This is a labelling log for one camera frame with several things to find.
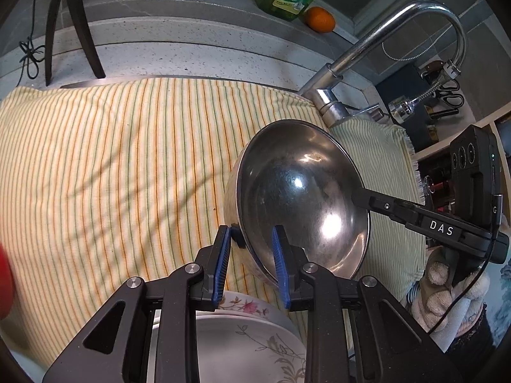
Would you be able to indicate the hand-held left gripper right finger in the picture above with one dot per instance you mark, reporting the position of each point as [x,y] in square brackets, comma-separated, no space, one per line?
[279,267]

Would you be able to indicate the white plate pink floral print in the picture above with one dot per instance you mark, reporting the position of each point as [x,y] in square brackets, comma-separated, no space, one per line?
[249,307]

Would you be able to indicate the large steel bowl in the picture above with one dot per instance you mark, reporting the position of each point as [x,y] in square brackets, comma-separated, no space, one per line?
[295,191]

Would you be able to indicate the person's right hand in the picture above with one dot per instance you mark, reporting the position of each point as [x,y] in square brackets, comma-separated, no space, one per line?
[439,303]

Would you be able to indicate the yellow striped cloth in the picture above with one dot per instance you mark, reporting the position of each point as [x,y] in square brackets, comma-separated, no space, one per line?
[119,159]

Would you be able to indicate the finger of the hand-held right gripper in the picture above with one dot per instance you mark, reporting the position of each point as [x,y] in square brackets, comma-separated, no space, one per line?
[383,204]

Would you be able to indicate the red blurry object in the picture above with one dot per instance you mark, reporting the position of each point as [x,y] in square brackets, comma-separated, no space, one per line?
[4,283]

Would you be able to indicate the black scissors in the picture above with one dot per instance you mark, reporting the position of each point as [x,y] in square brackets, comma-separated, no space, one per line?
[451,93]

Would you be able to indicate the white plate grey floral print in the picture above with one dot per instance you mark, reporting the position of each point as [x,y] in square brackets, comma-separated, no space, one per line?
[239,351]

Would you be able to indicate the chrome kitchen faucet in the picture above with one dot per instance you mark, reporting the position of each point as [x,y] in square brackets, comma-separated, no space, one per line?
[359,54]

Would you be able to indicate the person's right forearm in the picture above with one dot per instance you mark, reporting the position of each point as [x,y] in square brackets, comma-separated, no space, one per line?
[459,347]

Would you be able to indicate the orange fruit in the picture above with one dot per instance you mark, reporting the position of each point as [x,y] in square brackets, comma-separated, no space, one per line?
[320,20]

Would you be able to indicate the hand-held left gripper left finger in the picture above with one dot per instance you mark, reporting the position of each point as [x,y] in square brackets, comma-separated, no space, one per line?
[221,267]

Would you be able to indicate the black tripod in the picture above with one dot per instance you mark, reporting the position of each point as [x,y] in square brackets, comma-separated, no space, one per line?
[76,20]

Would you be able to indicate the dark knife block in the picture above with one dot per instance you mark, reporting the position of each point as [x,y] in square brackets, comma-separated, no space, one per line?
[403,87]

